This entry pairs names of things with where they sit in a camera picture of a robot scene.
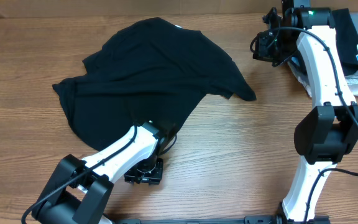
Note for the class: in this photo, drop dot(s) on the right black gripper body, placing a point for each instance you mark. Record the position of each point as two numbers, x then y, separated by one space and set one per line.
277 47

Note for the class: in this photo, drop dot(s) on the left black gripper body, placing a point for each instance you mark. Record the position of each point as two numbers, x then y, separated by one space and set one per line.
151 170

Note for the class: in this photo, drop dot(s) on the black t-shirt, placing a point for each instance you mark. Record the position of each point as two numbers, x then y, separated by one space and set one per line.
150 71

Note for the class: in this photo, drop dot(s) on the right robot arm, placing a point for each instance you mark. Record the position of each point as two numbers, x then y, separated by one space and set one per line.
306 38

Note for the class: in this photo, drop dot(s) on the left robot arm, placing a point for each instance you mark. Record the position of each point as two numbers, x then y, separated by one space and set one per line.
79 189

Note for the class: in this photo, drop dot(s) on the folded black polo shirt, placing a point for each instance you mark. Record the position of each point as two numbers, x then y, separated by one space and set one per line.
346 41

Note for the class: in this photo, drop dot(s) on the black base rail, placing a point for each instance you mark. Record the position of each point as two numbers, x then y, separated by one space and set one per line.
191 221

